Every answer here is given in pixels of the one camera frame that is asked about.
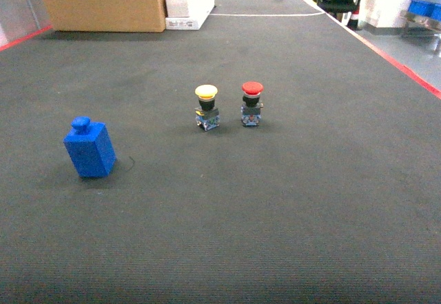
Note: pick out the small white box on carton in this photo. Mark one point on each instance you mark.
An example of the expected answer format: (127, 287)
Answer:
(180, 8)

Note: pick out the white flat carton box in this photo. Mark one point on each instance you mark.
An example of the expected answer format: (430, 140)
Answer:
(201, 12)

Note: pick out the red mushroom push button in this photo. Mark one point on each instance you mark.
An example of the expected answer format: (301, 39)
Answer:
(251, 107)

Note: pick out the yellow mushroom push button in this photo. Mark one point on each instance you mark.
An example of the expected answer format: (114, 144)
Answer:
(207, 114)

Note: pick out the blue bin on far shelf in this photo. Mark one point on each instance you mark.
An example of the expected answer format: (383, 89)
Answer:
(425, 9)

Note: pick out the blue block part with knob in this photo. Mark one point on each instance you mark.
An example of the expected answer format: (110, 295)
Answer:
(90, 148)

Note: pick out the large brown cardboard box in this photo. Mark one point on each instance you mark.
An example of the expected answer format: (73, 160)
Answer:
(106, 15)

